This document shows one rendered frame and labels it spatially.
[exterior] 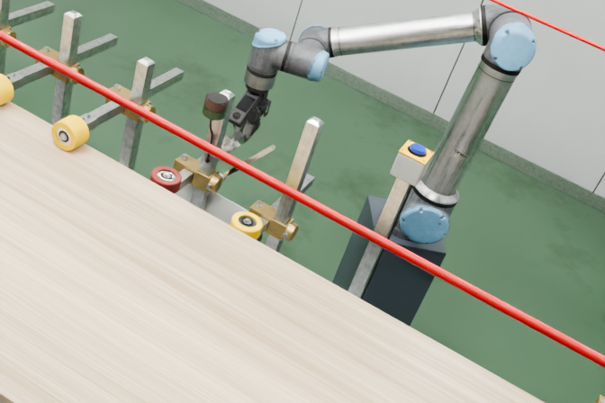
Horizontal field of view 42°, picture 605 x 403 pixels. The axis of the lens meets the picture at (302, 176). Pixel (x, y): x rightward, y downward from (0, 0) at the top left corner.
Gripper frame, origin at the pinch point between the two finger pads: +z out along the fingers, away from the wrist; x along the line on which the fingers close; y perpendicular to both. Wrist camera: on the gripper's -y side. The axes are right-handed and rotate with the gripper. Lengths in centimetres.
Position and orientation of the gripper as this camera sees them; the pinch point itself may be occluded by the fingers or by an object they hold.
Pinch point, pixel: (239, 140)
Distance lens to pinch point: 243.1
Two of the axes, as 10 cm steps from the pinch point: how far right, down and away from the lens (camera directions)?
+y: 4.5, -4.3, 7.8
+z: -2.5, 7.8, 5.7
